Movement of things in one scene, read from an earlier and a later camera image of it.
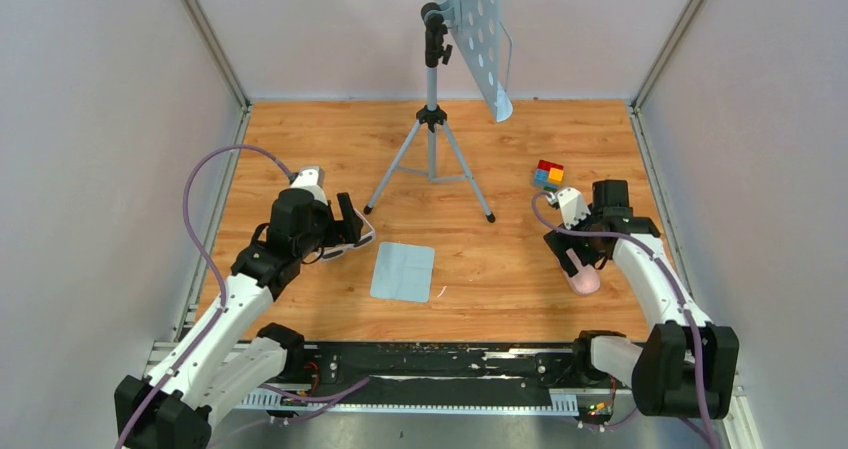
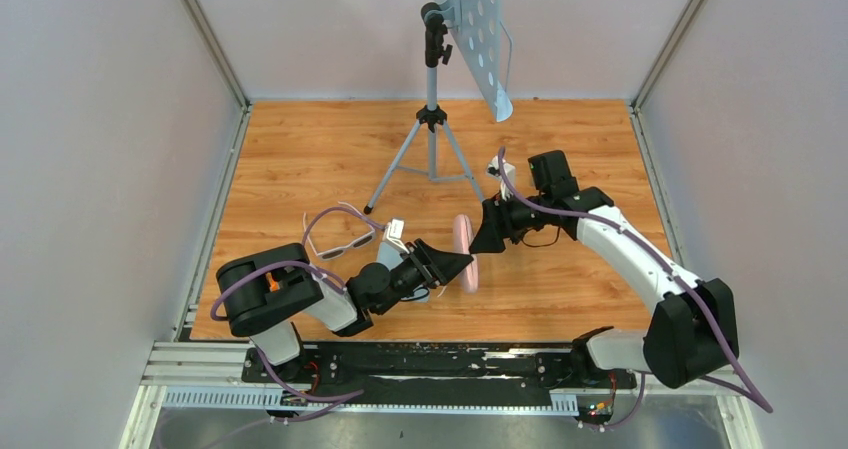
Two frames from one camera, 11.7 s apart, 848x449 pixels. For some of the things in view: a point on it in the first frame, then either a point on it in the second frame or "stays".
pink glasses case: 586,281 → 463,234
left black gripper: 351,222 → 434,267
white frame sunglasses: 337,251 stays
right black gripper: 565,241 → 497,223
